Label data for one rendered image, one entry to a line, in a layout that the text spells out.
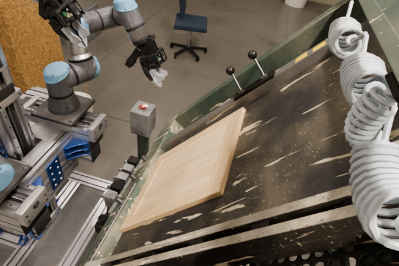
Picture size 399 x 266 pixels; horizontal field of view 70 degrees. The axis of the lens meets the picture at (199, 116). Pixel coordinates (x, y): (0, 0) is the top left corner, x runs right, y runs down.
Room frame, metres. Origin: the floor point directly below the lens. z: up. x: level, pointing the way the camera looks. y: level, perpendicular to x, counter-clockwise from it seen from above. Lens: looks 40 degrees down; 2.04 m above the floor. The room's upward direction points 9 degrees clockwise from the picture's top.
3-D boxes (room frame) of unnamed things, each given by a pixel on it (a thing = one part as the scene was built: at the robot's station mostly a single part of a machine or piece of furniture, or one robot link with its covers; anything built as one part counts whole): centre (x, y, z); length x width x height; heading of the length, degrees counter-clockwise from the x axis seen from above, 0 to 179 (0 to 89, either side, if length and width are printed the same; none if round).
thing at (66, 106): (1.10, 0.70, 1.09); 0.15 x 0.15 x 0.10
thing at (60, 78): (1.11, 0.70, 1.20); 0.13 x 0.12 x 0.14; 146
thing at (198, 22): (3.87, 0.34, 0.51); 0.59 x 0.56 x 1.02; 74
